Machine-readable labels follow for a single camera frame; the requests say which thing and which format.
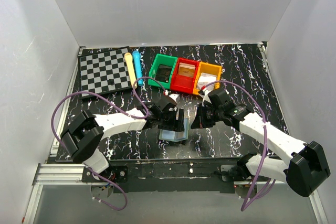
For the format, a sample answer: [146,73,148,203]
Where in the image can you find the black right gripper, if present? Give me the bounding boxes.
[191,103,223,129]

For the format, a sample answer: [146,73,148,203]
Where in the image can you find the mint green card holder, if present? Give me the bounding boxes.
[159,118,189,142]

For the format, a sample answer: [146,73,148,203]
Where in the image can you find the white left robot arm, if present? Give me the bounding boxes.
[60,101,185,182]

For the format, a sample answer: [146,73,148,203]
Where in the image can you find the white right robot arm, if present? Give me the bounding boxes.
[191,88,331,197]

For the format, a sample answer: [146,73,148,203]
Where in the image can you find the white cards in orange bin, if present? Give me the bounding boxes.
[196,73,217,90]

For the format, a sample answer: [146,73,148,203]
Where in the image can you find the tan cards in red bin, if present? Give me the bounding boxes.
[178,63,196,78]

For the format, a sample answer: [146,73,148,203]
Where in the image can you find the black cards in green bin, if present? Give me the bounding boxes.
[155,64,172,83]

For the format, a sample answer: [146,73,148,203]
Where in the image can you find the red plastic bin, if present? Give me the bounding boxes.
[170,58,199,94]

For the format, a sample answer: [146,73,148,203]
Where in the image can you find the orange plastic bin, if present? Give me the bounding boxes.
[192,62,222,95]

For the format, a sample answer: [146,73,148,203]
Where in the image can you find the green plastic bin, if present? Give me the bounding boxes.
[148,54,177,89]

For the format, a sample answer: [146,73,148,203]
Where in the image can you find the blue marker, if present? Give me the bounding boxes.
[132,50,142,79]

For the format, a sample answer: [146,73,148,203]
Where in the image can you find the cream yellow marker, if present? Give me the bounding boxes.
[124,52,137,88]

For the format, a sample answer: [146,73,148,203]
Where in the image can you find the black grey checkerboard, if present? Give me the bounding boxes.
[79,47,132,95]

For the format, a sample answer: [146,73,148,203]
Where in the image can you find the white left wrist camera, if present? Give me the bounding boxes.
[163,90,180,105]

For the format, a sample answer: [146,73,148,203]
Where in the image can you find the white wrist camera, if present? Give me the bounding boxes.
[198,88,212,106]
[163,90,180,105]

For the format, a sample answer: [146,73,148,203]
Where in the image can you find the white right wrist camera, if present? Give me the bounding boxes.
[198,88,212,106]

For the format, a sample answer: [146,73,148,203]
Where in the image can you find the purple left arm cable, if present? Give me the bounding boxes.
[51,77,169,211]

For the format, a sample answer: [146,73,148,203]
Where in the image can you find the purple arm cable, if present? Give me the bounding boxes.
[202,80,276,212]
[51,77,169,211]

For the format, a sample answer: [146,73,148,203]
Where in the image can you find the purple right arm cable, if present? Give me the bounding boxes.
[202,80,276,212]

